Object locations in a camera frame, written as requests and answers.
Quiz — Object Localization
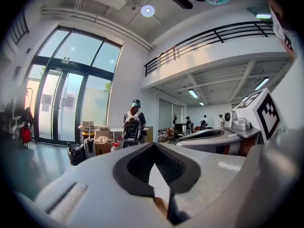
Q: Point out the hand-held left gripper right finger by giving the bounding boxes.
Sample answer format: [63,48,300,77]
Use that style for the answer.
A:
[154,127,303,228]

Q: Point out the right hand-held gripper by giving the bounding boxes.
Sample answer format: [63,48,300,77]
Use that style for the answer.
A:
[175,87,282,156]

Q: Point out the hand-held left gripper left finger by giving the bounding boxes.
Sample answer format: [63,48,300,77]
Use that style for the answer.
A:
[14,142,171,228]

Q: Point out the black rubbish bag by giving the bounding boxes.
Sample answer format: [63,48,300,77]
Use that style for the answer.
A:
[67,142,85,166]

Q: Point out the white suitcase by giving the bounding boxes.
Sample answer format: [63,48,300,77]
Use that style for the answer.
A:
[83,138,97,160]

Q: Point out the small cardboard box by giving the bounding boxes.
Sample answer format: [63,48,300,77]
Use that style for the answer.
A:
[95,140,116,156]

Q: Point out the white marble table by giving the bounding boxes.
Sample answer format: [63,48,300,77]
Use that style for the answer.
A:
[148,162,171,190]

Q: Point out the white and black backpack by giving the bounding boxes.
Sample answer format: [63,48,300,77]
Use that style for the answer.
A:
[122,114,143,149]

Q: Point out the large glass entrance door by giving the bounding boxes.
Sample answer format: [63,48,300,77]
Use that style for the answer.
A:
[23,25,124,147]

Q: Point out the red bag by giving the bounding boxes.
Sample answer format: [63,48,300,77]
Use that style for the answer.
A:
[19,124,33,145]

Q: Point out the black balcony railing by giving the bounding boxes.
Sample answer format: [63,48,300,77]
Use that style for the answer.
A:
[144,21,276,77]

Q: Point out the round ceiling light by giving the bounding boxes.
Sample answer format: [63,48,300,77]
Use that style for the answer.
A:
[141,5,155,18]

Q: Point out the white ceiling pipes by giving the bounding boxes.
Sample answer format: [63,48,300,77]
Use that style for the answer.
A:
[40,6,154,52]

